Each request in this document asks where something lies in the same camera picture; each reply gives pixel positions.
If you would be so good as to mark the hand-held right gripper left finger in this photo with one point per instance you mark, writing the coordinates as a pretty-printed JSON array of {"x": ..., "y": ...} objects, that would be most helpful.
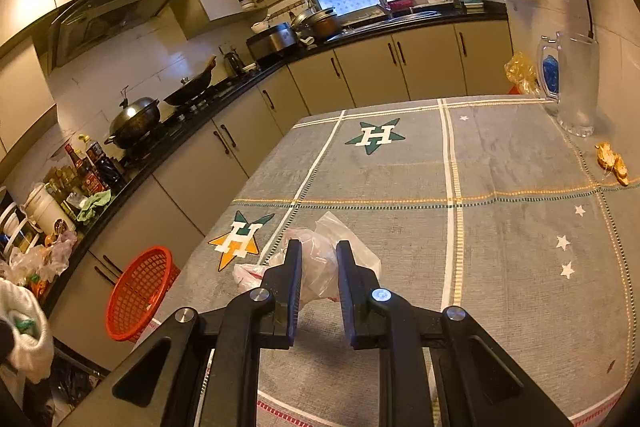
[{"x": 295, "y": 292}]

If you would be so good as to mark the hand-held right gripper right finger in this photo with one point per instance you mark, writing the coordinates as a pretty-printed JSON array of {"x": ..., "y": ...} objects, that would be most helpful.
[{"x": 344, "y": 292}]

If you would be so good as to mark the clear plastic bag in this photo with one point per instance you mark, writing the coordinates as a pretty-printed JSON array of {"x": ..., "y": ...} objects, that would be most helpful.
[{"x": 320, "y": 252}]

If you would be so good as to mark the red plastic basket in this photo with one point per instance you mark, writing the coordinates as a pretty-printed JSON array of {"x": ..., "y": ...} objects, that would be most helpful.
[{"x": 140, "y": 297}]

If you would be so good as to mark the white cloth bundle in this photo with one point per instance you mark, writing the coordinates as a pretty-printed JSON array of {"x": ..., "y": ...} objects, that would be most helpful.
[{"x": 30, "y": 352}]

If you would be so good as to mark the beige base cabinets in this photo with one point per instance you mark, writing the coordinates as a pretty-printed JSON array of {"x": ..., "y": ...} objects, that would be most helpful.
[{"x": 200, "y": 172}]

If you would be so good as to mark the grey printed tablecloth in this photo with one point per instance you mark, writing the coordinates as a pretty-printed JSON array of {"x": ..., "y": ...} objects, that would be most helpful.
[{"x": 500, "y": 207}]

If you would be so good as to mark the black gas stove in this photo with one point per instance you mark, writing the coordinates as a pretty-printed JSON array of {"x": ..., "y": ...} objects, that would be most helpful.
[{"x": 180, "y": 117}]

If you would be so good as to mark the green cloth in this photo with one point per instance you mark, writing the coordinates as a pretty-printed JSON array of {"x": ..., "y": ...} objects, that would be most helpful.
[{"x": 94, "y": 206}]

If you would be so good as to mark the dark soy sauce bottle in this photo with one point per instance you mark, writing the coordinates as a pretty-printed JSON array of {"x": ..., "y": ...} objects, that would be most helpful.
[{"x": 110, "y": 167}]

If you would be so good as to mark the black wok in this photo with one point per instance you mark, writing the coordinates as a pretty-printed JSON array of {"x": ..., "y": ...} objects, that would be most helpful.
[{"x": 192, "y": 89}]

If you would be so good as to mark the lidded steel wok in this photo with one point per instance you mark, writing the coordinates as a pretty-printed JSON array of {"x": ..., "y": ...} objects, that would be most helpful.
[{"x": 135, "y": 119}]

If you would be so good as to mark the dark kettle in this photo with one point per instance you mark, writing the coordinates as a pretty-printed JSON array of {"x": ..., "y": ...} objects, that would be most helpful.
[{"x": 233, "y": 64}]

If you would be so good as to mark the red label sauce bottle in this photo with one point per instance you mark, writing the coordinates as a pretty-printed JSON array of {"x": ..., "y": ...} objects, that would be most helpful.
[{"x": 84, "y": 172}]

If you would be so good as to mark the steel electric cooker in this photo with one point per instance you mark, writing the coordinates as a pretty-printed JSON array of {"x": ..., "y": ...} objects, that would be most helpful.
[{"x": 272, "y": 39}]

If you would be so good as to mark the white lidded bucket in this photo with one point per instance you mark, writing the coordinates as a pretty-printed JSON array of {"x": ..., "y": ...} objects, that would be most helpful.
[{"x": 47, "y": 209}]

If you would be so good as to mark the crumpled plastic bags pile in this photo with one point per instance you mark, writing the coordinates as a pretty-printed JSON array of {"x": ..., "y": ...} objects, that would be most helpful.
[{"x": 35, "y": 259}]

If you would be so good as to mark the stacked cooking pots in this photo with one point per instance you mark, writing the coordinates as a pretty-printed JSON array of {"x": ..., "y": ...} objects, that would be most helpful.
[{"x": 317, "y": 24}]

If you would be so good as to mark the yellow plastic bag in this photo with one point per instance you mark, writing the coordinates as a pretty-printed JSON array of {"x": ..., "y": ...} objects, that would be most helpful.
[{"x": 520, "y": 74}]

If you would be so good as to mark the blue plastic bag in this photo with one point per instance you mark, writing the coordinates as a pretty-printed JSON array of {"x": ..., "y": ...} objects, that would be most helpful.
[{"x": 550, "y": 74}]

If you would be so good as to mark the black kitchen countertop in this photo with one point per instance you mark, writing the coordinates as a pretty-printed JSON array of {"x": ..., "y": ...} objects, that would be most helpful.
[{"x": 475, "y": 12}]

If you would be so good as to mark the clear pitcher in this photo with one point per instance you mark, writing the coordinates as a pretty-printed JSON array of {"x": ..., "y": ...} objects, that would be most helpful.
[{"x": 575, "y": 82}]

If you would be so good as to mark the range hood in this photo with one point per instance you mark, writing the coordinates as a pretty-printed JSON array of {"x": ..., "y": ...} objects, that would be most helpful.
[{"x": 115, "y": 14}]

